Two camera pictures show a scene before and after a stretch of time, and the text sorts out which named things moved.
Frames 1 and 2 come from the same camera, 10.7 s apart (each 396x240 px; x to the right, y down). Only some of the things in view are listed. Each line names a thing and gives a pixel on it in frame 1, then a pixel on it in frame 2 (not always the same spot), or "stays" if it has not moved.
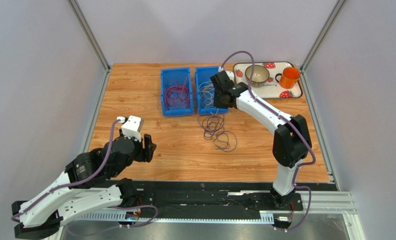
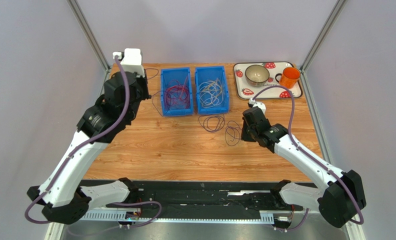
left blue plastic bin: [176, 92] stays
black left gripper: [148, 152] to [143, 82]
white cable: [207, 95] stays
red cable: [177, 96] stays
